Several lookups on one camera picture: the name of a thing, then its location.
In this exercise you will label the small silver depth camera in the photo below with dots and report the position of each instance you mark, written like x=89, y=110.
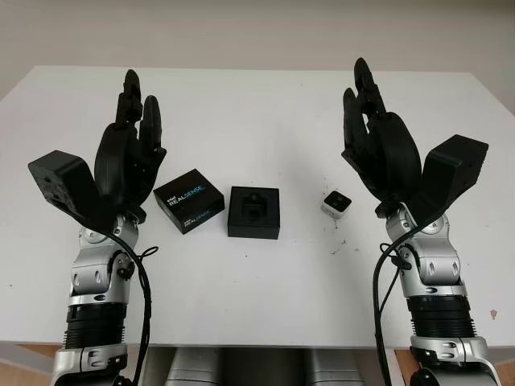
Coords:
x=336, y=201

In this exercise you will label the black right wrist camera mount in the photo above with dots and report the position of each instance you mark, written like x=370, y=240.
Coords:
x=454, y=165

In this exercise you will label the black RealSense box lid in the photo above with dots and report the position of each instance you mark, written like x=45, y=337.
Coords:
x=187, y=201

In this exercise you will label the black box base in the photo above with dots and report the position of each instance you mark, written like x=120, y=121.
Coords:
x=241, y=225

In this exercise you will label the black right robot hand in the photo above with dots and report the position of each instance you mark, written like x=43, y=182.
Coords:
x=398, y=161

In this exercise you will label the grey left robot leg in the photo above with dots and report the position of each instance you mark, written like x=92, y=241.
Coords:
x=193, y=368

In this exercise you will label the grey robot leg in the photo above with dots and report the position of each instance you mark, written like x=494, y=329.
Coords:
x=193, y=368
x=330, y=368

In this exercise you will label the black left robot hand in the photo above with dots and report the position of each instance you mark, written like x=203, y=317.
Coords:
x=116, y=161

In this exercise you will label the grey right robot leg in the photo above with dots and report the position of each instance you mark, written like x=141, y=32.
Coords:
x=330, y=368

